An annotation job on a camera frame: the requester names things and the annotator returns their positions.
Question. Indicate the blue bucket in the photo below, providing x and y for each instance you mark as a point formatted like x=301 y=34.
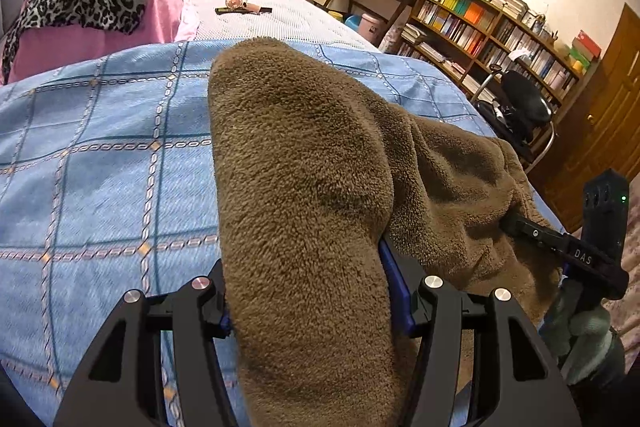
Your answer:
x=352 y=23

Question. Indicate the white bedsheet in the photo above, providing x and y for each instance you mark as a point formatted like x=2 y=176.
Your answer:
x=280 y=12

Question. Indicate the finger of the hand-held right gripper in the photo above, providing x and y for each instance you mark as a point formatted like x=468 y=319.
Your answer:
x=530 y=232

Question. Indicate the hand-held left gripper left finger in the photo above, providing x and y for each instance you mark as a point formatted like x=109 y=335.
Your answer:
x=217 y=302

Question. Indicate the person's right hand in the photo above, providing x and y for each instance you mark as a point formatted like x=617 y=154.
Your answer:
x=585 y=332

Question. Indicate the blue checked blanket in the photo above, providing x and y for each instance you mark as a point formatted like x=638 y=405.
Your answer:
x=100 y=157

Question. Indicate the wooden door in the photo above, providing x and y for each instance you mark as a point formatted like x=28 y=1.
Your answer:
x=600 y=107

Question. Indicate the pink pillow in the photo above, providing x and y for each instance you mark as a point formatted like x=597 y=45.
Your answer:
x=75 y=47

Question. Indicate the wooden bookshelf with books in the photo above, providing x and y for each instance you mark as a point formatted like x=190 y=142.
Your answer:
x=465 y=17

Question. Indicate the black office chair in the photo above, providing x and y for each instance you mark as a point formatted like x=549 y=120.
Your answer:
x=520 y=97

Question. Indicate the small hand fan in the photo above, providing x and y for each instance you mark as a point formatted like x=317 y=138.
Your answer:
x=232 y=2

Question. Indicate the brown fleece towel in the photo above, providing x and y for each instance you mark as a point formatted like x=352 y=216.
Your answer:
x=300 y=157

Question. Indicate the pink bucket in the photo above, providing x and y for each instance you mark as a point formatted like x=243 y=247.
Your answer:
x=374 y=27

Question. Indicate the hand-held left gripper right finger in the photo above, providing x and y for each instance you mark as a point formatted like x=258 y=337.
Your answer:
x=397 y=292

